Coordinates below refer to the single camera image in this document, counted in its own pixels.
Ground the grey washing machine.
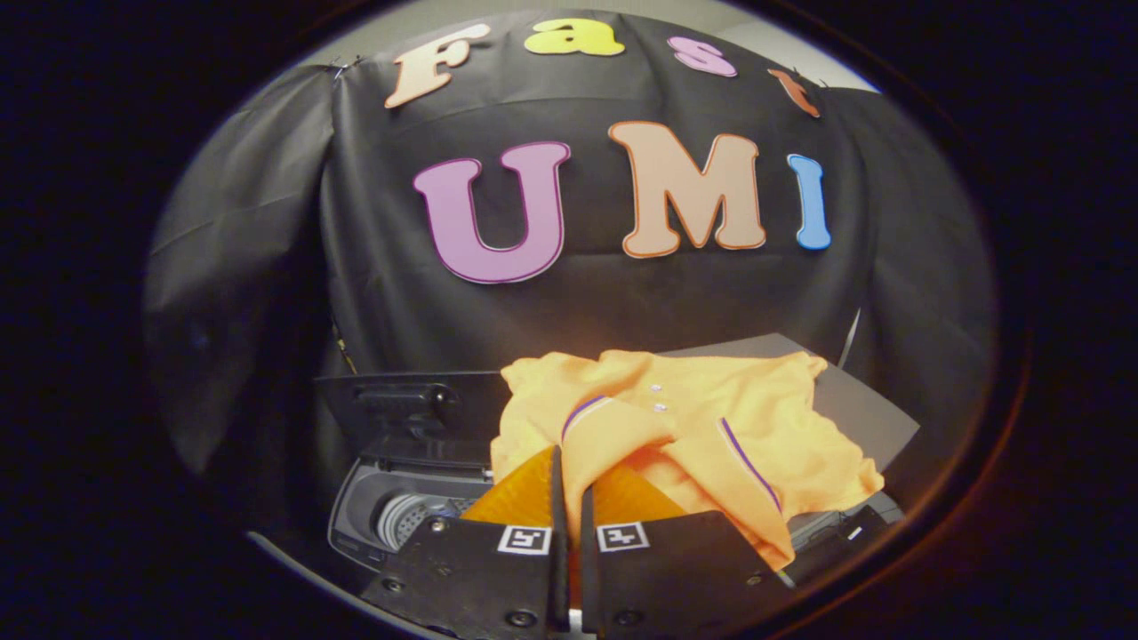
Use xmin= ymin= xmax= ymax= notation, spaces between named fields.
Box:
xmin=327 ymin=453 xmax=499 ymax=574

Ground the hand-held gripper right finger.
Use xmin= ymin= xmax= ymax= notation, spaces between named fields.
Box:
xmin=580 ymin=462 xmax=788 ymax=640

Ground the black backdrop cloth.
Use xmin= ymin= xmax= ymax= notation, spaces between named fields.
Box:
xmin=142 ymin=9 xmax=1001 ymax=499

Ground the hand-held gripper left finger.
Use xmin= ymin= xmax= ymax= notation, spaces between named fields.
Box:
xmin=360 ymin=444 xmax=570 ymax=640

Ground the orange polo shirt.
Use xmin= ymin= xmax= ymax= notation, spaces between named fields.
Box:
xmin=489 ymin=349 xmax=886 ymax=572

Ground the white cabinet with grey top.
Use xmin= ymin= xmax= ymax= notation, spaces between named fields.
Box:
xmin=658 ymin=333 xmax=921 ymax=579

